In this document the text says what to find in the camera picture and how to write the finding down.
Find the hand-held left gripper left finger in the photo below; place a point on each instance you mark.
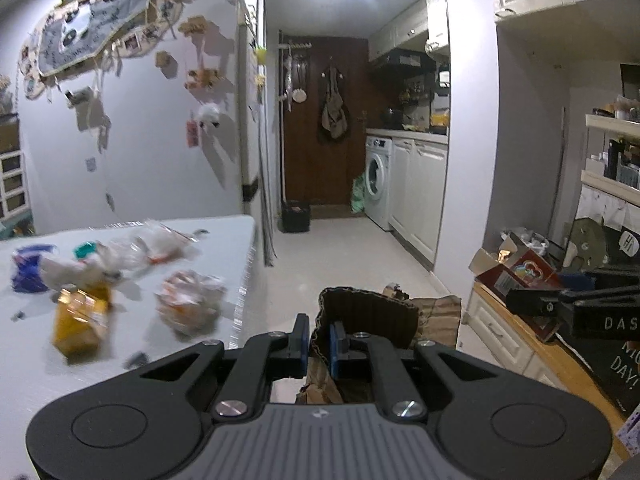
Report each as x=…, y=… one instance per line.
x=301, y=347

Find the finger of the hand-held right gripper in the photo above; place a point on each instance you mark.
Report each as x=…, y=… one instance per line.
x=605, y=278
x=535, y=302

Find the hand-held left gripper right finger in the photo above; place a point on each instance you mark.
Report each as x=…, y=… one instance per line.
x=337, y=352

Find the brown paper bag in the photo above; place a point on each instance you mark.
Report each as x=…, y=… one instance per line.
x=380, y=312

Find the white red-print plastic bag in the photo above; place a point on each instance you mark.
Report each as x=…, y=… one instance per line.
x=75, y=272

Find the colourful printed cardboard box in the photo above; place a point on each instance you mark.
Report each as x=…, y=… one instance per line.
x=525, y=275

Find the wooden top bench cabinet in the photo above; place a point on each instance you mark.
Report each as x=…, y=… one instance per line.
x=505, y=330

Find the black lined waste bin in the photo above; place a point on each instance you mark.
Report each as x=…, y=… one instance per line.
x=527, y=242

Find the black printed cloth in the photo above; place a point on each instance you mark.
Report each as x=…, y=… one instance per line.
x=617, y=380

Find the crumpled clear food bag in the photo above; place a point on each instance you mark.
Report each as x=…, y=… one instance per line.
x=190, y=302

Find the black floor basket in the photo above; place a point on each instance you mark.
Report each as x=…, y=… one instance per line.
x=295, y=216

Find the white base cabinets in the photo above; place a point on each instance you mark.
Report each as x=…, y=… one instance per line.
x=417, y=200

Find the green plastic bag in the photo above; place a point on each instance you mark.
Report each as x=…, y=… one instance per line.
x=359, y=195

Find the white washing machine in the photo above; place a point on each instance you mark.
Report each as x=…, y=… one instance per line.
x=377, y=180

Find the clear plastic bag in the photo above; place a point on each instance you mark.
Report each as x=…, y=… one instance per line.
x=155, y=242

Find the dark wooden door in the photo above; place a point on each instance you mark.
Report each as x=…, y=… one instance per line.
x=312, y=160

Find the yellow snack packet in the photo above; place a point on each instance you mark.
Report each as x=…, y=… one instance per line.
x=82, y=325

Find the black cooking pot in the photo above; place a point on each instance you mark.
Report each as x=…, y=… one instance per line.
x=392, y=117

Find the khaki hanging bag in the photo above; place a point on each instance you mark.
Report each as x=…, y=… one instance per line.
x=334, y=110

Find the black range hood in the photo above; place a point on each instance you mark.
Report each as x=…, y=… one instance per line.
x=402, y=59

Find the blue white packet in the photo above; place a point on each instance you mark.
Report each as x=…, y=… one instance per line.
x=30, y=267

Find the white upper kitchen cabinets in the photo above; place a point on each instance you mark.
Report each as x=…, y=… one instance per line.
x=412, y=20

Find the white dark drawer cabinet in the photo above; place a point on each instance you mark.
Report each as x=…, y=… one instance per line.
x=12, y=185

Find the white wall shelf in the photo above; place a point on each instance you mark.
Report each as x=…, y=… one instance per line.
x=612, y=180

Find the pink wall tag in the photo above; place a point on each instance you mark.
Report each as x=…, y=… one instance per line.
x=192, y=134

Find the white plush wall toy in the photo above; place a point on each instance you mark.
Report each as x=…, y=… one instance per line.
x=207, y=115

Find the wall socket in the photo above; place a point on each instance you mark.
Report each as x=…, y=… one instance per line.
x=90, y=164

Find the wooden wall ornament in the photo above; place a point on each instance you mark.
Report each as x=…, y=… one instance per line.
x=202, y=79
x=194, y=26
x=165, y=59

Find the small camera wall ornament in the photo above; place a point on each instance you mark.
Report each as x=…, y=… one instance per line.
x=80, y=96

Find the panda cloth wall hanging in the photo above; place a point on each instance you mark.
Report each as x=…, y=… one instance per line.
x=90, y=30

